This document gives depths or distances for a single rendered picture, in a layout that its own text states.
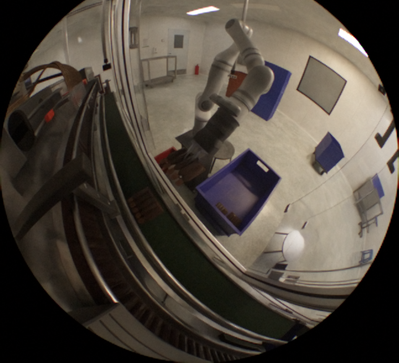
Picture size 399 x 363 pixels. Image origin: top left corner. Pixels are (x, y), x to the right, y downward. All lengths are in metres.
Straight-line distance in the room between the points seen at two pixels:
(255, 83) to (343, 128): 3.79
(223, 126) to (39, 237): 0.62
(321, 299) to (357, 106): 4.00
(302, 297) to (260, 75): 0.53
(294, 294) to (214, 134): 0.46
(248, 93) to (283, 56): 3.79
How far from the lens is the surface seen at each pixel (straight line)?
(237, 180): 1.07
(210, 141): 0.31
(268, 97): 2.69
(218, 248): 0.51
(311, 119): 3.93
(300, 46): 4.11
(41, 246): 0.47
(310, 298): 0.33
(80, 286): 0.45
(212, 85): 0.57
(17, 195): 0.49
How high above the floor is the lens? 1.09
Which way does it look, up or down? 53 degrees down
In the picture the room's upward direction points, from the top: 9 degrees clockwise
